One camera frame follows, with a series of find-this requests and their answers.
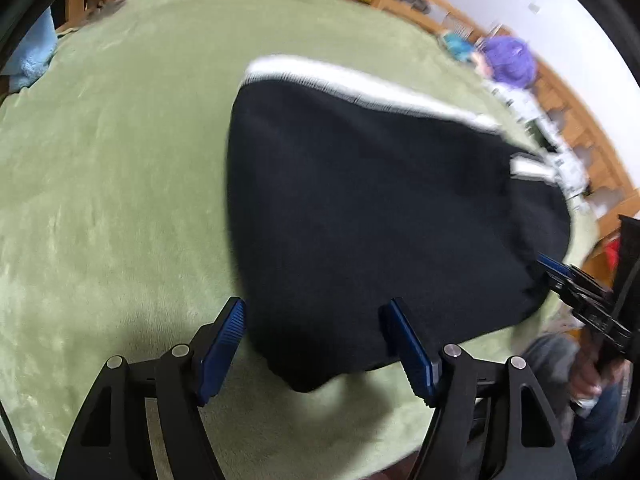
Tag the person's blue jeans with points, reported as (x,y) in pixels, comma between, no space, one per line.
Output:
(600,440)

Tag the person's right hand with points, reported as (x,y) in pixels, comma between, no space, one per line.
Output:
(582,380)

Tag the purple plush toy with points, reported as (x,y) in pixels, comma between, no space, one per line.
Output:
(512,60)

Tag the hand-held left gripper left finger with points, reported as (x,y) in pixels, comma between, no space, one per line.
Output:
(222,345)

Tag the light blue fleece towel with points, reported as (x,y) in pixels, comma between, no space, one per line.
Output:
(35,60)

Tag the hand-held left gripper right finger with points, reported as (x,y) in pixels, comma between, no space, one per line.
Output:
(410,350)

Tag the black pants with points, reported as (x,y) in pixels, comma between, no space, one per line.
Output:
(375,210)

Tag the white wall outlet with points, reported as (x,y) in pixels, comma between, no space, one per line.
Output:
(535,8)

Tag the green fleece blanket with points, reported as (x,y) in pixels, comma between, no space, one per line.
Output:
(125,185)

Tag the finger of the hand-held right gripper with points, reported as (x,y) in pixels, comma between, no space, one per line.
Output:
(595,315)
(557,265)

